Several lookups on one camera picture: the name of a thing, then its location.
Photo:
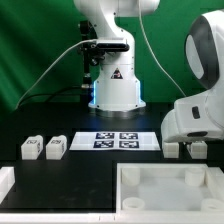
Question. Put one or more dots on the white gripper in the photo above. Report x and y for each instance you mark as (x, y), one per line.
(188, 121)

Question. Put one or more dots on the white square tabletop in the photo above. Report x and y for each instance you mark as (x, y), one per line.
(146, 187)

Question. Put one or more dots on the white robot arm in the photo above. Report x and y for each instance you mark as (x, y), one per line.
(118, 90)

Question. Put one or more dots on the white sheet with tags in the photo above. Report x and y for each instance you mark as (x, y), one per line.
(134, 141)

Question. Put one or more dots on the green backdrop curtain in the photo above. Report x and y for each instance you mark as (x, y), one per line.
(33, 33)

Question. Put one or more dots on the white left obstacle block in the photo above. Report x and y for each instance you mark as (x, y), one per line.
(7, 180)

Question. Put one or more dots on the black camera on stand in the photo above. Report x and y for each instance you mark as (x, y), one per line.
(91, 57)

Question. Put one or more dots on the white front rail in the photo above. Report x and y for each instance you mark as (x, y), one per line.
(195, 218)

